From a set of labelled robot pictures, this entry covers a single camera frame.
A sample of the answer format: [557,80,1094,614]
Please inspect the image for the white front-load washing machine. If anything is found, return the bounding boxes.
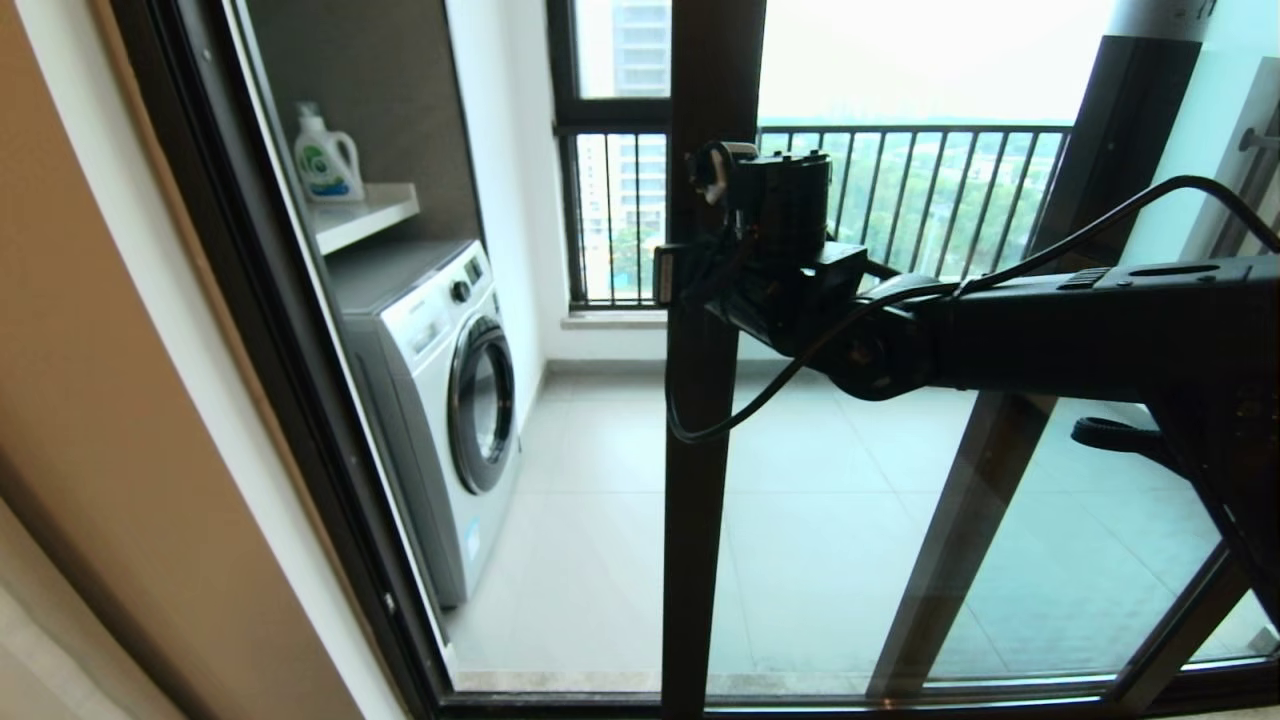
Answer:
[335,238,521,609]

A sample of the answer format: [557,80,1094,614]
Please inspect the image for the white detergent bottle green label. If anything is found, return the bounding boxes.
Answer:
[292,102,365,204]

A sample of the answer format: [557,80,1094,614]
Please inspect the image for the long grey stone sill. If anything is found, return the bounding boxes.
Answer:
[560,308,669,332]

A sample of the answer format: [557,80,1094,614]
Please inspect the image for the long black balcony railing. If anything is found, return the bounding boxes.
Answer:
[560,123,1073,309]

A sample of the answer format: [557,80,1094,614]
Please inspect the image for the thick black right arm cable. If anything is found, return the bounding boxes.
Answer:
[950,175,1280,297]

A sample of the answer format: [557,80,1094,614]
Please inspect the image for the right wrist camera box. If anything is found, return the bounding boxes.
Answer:
[686,140,763,208]

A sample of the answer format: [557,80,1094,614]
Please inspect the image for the dark framed fixed glass panel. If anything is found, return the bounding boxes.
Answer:
[868,0,1280,701]

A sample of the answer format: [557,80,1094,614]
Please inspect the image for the dark balcony window frame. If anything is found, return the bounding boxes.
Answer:
[545,0,673,309]

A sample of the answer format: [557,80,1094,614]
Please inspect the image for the white wall shelf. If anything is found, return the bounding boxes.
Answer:
[308,182,421,257]

